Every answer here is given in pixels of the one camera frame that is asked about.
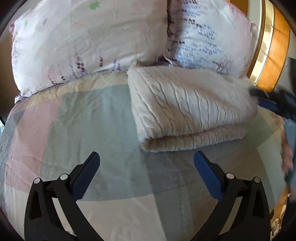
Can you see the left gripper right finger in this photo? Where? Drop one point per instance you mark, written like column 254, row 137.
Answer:
column 252, row 220

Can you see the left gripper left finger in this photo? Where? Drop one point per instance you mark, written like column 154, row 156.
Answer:
column 41, row 218

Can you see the beige cable knit sweater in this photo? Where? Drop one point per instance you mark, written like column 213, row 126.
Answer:
column 177, row 109

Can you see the person's right hand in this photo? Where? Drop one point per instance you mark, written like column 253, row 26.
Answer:
column 286, row 155

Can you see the wooden headboard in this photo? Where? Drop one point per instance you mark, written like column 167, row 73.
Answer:
column 272, row 38

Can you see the pastel patchwork bed quilt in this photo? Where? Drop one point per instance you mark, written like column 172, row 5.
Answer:
column 135, row 195

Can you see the blue floral pillow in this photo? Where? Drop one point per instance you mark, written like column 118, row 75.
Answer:
column 212, row 35

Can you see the pink floral pillow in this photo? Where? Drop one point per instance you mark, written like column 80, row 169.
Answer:
column 61, row 41

